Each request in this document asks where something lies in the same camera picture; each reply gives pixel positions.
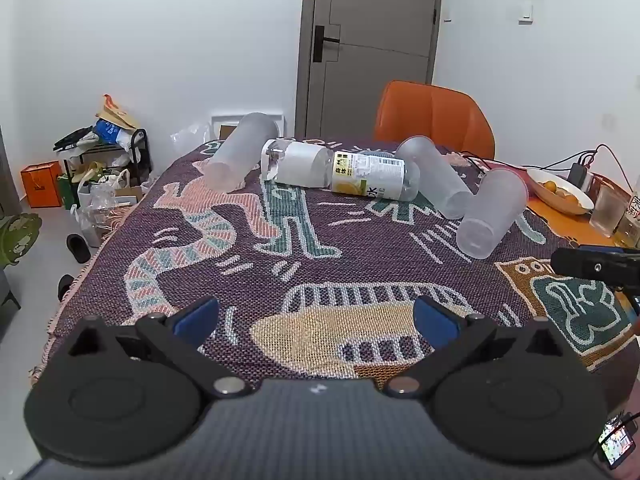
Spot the black shoe rack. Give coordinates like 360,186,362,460
53,128,152,187

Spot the clear plastic bag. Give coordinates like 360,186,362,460
169,122,211,161

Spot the blue and white bag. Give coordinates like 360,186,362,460
93,118,134,150

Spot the small device with screen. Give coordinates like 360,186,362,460
594,410,640,472

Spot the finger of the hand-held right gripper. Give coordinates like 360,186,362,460
551,246,640,295

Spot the tan and orange paper bag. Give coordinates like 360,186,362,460
97,93,141,129

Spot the frosted plastic cup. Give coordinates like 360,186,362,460
206,112,280,192
456,167,530,260
395,136,474,220

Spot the clear drinking glass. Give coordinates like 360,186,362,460
589,184,629,237

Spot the orange chair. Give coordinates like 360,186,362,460
373,80,496,160

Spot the black power adapter with cables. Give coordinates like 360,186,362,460
520,143,632,192

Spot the printed woven blanket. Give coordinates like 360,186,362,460
30,135,640,396

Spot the white bowl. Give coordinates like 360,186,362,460
526,167,595,216

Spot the white plastic bag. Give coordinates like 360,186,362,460
74,169,147,249

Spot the black door handle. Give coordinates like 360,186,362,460
312,24,342,64

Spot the clear bottle with yellow label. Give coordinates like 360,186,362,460
260,137,422,202

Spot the grey door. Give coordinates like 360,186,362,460
294,0,445,139

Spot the bottle with white label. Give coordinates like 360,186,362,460
614,175,640,249

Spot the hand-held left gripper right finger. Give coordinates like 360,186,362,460
382,295,576,401

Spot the orange cardboard box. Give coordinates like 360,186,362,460
20,160,64,209

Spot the green paper bag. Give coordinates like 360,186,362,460
57,173,81,210

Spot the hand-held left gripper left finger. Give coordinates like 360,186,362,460
65,296,248,401

